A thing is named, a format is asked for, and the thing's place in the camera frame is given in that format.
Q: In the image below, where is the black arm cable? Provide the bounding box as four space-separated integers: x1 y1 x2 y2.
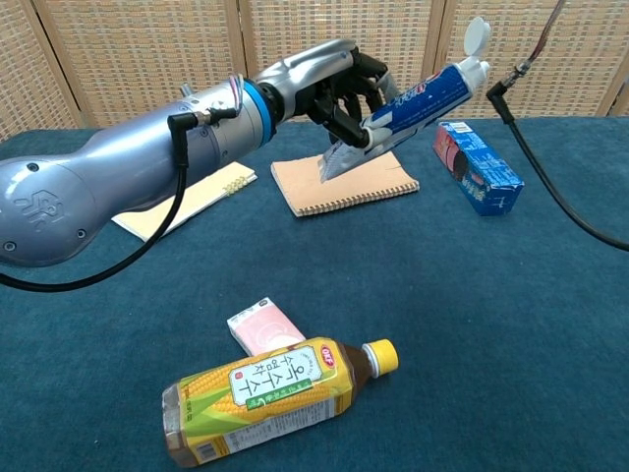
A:
485 63 629 252
0 108 238 294

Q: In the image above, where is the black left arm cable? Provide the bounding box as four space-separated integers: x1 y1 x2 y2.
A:
0 108 238 294

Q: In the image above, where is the dark blue table cloth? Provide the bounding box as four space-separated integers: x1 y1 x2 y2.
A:
0 116 629 472

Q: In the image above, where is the cream paper folder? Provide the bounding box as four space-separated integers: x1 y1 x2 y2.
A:
111 160 258 243

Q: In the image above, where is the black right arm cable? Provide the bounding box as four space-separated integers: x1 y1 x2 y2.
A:
485 63 629 252

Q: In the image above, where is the blue cardboard toothpaste box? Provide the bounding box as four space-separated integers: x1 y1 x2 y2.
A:
432 121 526 217

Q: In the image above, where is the pink tissue pack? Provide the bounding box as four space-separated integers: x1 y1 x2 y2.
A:
226 296 307 356

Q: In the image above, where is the yellow corn tea bottle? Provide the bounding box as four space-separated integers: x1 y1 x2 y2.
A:
161 336 400 468

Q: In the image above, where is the blue white toothpaste tube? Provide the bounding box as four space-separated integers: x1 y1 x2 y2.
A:
318 17 492 184

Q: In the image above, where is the woven bamboo screen panel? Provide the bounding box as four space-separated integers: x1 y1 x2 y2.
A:
238 0 446 124
31 0 247 130
0 0 85 142
599 73 629 119
434 0 629 119

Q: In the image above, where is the tan spiral notebook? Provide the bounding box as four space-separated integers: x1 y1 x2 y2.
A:
270 150 421 218

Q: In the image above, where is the multicoloured wire bundle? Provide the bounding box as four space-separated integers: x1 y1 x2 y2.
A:
526 0 567 66

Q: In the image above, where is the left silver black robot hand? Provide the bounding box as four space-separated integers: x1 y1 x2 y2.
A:
253 38 397 149

